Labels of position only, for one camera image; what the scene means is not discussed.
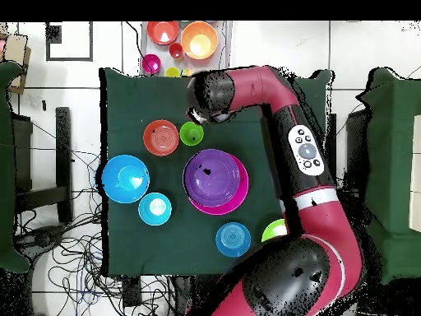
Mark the black square frame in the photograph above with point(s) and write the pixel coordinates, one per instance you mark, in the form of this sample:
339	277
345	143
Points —
69	59

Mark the large pink bowl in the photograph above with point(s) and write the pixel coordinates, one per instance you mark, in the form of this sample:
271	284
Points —
242	197

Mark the magenta cup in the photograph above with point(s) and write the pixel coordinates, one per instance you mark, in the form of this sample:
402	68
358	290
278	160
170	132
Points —
151	64

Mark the light orange bowl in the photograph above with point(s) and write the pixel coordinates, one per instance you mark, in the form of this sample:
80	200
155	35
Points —
199	41

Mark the blue straight-sided bowl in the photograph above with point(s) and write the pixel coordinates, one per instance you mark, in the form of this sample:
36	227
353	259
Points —
233	239

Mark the lime green bowl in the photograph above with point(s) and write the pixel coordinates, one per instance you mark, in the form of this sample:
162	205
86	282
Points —
274	228

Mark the dark green table cloth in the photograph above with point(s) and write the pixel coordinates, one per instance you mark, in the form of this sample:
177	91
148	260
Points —
6	164
138	98
391	148

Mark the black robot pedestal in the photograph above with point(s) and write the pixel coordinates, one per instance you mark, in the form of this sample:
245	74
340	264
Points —
184	291

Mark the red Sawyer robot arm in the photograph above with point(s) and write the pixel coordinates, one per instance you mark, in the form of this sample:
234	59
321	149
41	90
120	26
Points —
325	223

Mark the red-orange bowl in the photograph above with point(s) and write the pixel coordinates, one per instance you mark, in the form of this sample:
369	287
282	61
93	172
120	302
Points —
162	32

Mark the cardboard box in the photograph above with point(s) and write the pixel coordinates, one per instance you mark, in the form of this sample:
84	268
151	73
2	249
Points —
16	52

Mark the small red cup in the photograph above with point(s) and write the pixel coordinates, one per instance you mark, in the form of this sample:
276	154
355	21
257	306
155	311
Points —
176	50

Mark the large blue bowl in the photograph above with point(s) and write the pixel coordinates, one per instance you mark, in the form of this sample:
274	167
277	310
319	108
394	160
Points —
125	179

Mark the purple bowl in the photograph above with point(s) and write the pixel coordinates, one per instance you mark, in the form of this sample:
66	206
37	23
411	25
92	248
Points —
213	179

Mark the small cyan ribbed bowl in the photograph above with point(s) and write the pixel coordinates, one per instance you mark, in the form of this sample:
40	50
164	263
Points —
154	209

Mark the grey tray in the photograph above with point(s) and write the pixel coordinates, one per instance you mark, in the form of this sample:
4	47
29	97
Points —
223	49

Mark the black bench frame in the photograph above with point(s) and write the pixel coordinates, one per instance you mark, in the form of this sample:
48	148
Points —
63	148

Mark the yellow cup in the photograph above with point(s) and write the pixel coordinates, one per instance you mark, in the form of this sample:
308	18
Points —
172	72

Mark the green cup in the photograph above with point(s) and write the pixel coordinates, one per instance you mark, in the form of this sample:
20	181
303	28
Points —
191	135

